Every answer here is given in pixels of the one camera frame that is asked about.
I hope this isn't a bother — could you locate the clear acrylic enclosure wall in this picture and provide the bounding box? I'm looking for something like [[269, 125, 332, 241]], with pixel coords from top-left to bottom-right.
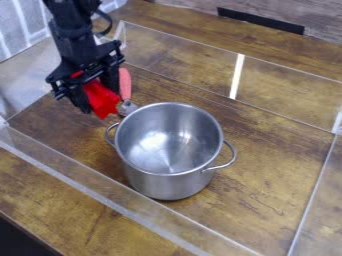
[[0, 21, 342, 256]]

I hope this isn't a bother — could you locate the spatula with pink handle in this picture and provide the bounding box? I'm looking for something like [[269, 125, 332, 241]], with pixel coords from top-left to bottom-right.
[[118, 68, 138, 116]]

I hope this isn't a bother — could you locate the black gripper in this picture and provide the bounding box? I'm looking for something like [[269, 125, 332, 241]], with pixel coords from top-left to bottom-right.
[[46, 28, 125, 114]]

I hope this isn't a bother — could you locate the black cable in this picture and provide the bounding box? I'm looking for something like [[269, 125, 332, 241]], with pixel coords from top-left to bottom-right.
[[93, 8, 114, 38]]

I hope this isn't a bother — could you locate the red rectangular block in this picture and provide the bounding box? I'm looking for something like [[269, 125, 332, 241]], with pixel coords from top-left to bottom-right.
[[81, 78, 121, 119]]

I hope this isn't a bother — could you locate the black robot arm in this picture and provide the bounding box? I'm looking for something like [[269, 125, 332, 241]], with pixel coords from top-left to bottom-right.
[[43, 0, 125, 119]]

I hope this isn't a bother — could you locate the silver steel pot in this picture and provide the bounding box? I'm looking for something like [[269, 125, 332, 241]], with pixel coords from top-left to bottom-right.
[[105, 102, 236, 201]]

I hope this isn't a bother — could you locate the black strip on table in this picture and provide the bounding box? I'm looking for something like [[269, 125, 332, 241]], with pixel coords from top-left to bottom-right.
[[217, 7, 305, 35]]

